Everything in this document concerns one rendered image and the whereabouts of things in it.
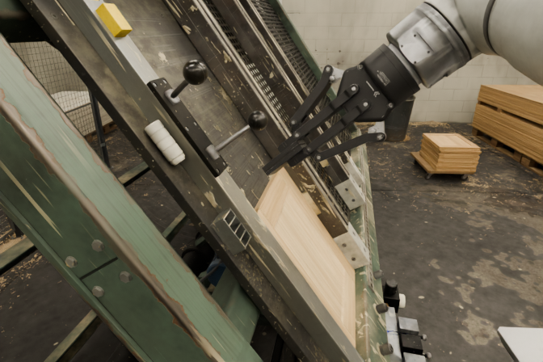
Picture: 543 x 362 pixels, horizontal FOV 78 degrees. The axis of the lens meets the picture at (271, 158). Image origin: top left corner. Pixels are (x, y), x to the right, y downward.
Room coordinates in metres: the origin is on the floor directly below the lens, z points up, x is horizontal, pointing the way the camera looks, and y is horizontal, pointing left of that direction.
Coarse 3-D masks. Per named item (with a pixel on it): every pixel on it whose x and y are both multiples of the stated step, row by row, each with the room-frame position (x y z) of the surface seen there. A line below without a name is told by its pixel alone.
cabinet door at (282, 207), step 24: (264, 192) 0.72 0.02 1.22; (288, 192) 0.81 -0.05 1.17; (264, 216) 0.64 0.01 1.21; (288, 216) 0.73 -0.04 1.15; (312, 216) 0.84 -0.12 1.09; (288, 240) 0.65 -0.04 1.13; (312, 240) 0.75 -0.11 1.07; (312, 264) 0.67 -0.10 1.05; (336, 264) 0.77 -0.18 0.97; (312, 288) 0.59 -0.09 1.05; (336, 288) 0.68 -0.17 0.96; (336, 312) 0.61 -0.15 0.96
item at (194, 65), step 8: (192, 64) 0.51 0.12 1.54; (200, 64) 0.52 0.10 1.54; (184, 72) 0.51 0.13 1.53; (192, 72) 0.51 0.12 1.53; (200, 72) 0.51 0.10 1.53; (184, 80) 0.54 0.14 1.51; (192, 80) 0.51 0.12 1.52; (200, 80) 0.51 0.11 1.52; (176, 88) 0.56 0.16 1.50; (184, 88) 0.56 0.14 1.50; (168, 96) 0.58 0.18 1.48; (176, 96) 0.58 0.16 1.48
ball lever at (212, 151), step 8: (256, 112) 0.60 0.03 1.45; (248, 120) 0.60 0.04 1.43; (256, 120) 0.59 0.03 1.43; (264, 120) 0.59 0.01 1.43; (248, 128) 0.60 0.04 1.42; (256, 128) 0.59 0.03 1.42; (232, 136) 0.59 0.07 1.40; (240, 136) 0.59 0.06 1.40; (224, 144) 0.58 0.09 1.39; (208, 152) 0.57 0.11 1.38; (216, 152) 0.57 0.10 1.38
